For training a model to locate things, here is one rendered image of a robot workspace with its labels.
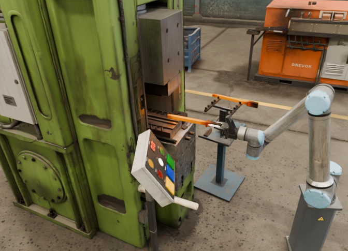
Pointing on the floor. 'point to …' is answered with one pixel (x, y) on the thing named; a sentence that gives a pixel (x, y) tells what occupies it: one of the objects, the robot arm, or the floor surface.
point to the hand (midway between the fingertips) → (210, 123)
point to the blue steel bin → (191, 45)
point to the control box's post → (151, 221)
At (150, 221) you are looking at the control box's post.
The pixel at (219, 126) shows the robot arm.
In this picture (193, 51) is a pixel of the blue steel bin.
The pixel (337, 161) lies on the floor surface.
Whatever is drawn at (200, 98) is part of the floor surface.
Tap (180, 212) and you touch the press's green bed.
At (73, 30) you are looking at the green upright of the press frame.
